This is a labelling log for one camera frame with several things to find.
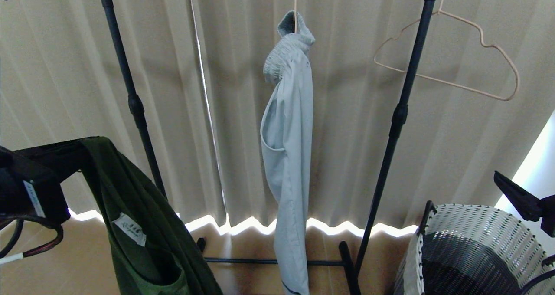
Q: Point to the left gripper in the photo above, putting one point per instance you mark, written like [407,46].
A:
[21,191]

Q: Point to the pink clothes hanger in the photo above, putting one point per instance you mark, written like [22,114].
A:
[295,13]
[433,79]

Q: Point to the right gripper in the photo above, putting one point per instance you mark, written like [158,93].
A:
[548,214]

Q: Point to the white laundry basket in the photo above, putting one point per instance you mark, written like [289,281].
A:
[477,225]

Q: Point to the pale grey shorts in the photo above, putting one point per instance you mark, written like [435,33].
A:
[290,156]

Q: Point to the beige curtain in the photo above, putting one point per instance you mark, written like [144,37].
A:
[65,91]

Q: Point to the green garment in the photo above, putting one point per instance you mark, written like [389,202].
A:
[143,199]

